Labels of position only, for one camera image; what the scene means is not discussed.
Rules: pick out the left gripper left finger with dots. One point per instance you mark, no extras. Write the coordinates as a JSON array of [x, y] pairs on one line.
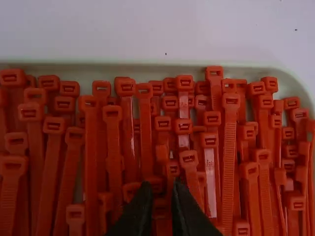
[[137, 214]]

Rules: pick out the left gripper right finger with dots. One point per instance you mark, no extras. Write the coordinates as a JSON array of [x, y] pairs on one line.
[[187, 216]]

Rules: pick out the pale tray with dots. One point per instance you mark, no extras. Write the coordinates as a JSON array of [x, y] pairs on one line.
[[147, 70]]

